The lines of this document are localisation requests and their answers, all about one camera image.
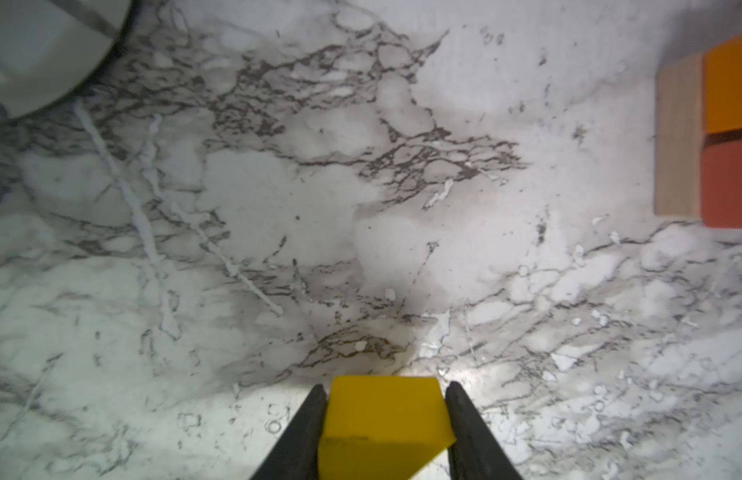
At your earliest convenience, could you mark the orange rectangular block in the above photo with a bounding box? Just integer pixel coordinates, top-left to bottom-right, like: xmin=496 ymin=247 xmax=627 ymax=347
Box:
xmin=703 ymin=35 xmax=742 ymax=134

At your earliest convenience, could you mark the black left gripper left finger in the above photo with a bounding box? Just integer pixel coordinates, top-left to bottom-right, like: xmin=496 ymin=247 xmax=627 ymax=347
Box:
xmin=251 ymin=384 xmax=328 ymax=480

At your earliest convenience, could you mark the white alarm clock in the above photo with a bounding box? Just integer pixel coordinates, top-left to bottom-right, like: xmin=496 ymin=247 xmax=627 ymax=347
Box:
xmin=0 ymin=0 xmax=135 ymax=123

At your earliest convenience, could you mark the natural wood rectangular block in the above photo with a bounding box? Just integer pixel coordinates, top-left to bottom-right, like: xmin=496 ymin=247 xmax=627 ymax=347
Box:
xmin=654 ymin=53 xmax=705 ymax=218

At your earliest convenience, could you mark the yellow triangular block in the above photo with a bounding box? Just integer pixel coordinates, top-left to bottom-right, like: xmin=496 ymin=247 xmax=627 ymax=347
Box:
xmin=318 ymin=376 xmax=456 ymax=479

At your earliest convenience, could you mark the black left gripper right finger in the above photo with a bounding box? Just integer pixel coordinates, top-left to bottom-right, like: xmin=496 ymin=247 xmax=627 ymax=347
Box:
xmin=445 ymin=381 xmax=522 ymax=480

